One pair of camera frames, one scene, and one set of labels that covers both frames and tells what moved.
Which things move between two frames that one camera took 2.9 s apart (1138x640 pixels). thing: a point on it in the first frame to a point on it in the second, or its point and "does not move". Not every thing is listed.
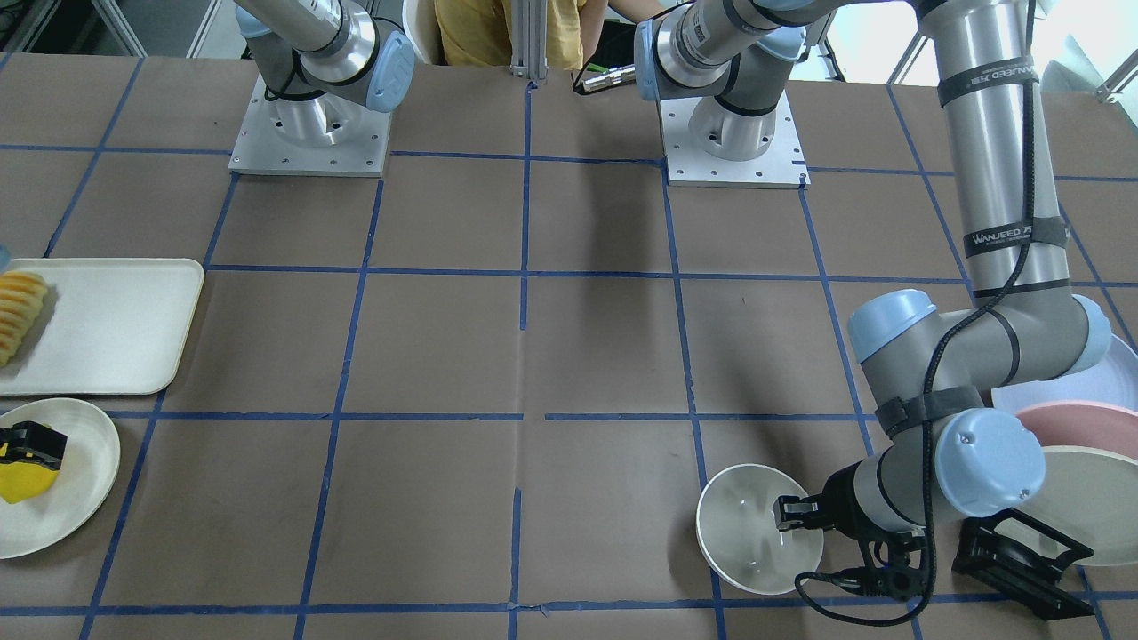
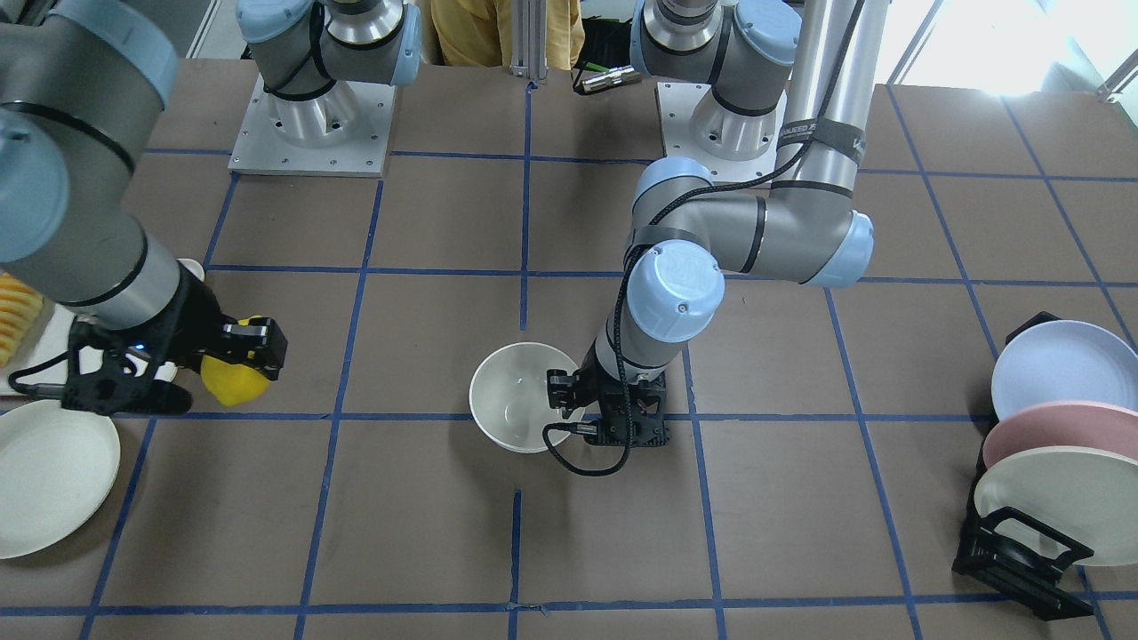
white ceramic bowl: [738, 536] to [508, 396]
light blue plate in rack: [1109, 374] does not move
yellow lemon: [20, 480] to [233, 384]
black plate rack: [1018, 570] does not move
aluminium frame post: [529, 24] does not move
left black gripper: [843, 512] to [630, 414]
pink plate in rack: [1080, 423] does not move
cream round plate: [91, 465] does not move
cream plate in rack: [1092, 496] does not move
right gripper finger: [29, 442] to [121, 380]
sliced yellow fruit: [21, 300] does not move
